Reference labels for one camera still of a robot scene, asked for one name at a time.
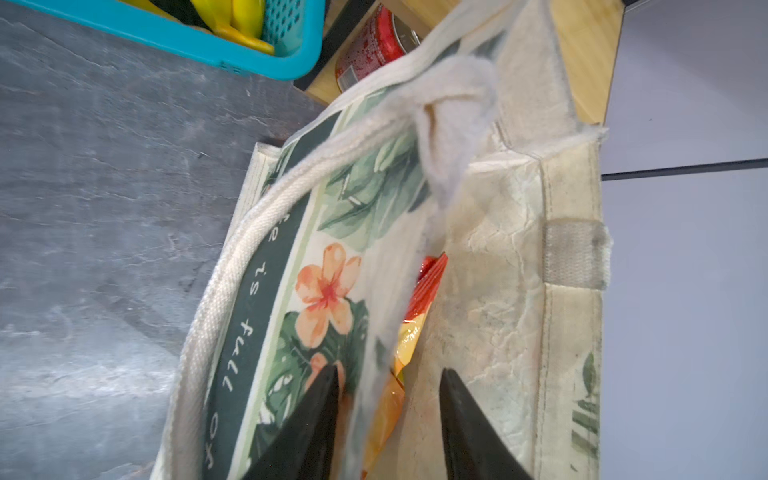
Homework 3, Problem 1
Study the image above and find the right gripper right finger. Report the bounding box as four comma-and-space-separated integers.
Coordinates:
439, 369, 532, 480

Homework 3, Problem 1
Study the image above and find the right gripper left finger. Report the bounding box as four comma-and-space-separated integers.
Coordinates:
244, 365, 340, 480

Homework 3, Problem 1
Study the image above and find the red Lays chips bag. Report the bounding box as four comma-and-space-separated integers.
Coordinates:
361, 252, 448, 479

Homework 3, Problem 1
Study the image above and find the canvas tote bag floral print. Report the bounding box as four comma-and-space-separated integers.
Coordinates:
152, 1, 612, 479

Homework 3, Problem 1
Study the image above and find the yellow banana bunch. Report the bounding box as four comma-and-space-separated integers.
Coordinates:
125, 0, 275, 55

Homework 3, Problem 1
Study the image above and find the red cola can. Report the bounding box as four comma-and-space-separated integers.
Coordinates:
335, 6, 421, 92

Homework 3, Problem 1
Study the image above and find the teal plastic basket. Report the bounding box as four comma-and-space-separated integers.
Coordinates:
20, 1, 325, 81

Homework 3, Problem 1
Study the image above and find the black wooden shelf rack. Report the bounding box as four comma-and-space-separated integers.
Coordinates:
293, 1, 767, 181

